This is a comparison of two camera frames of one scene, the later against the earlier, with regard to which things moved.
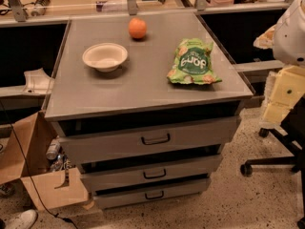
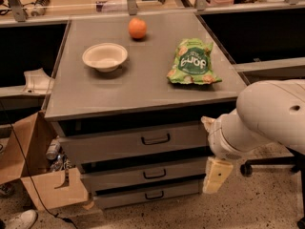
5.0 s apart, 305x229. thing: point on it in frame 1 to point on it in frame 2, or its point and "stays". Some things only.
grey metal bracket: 37,81 stays
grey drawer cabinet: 146,104 stays
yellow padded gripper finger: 266,39 to 209,123
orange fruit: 137,28 stays
